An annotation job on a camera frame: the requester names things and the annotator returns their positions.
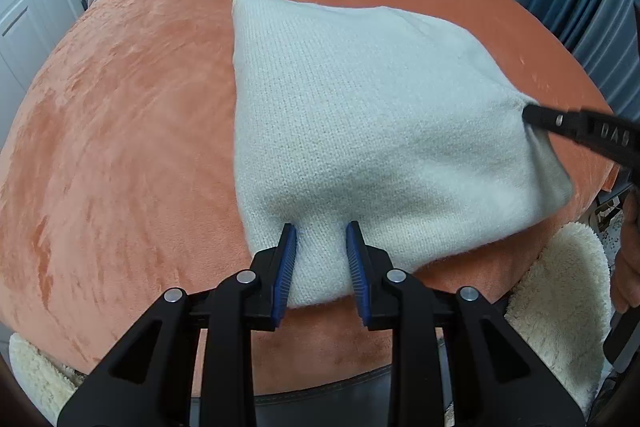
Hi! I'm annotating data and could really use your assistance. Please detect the cream knitted cardigan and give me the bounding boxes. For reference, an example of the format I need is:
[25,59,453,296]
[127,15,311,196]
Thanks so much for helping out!
[231,0,575,308]

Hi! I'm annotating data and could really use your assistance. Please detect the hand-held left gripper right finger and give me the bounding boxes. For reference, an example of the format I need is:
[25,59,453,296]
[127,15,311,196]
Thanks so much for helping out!
[345,221,586,427]

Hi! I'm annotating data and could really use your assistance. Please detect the person's right hand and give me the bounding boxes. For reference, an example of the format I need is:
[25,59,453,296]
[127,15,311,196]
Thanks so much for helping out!
[612,207,640,314]

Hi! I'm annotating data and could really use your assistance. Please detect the dark cluttered object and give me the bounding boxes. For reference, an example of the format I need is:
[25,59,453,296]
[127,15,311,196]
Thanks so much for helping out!
[592,192,626,248]

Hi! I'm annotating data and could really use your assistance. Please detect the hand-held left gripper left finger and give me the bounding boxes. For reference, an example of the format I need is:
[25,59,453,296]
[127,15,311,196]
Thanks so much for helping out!
[57,222,299,427]

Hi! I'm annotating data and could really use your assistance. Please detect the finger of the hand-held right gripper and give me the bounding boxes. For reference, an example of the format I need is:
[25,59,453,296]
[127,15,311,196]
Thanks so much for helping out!
[521,103,591,145]

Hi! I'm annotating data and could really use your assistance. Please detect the orange plush blanket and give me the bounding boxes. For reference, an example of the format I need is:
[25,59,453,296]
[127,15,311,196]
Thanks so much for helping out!
[0,0,618,395]

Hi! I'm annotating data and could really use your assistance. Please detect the white wardrobe doors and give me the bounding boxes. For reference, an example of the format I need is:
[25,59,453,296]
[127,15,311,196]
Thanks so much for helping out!
[0,0,98,142]

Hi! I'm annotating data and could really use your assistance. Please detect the dark leather bed base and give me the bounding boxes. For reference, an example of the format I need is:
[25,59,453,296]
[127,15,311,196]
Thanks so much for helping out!
[252,362,396,427]

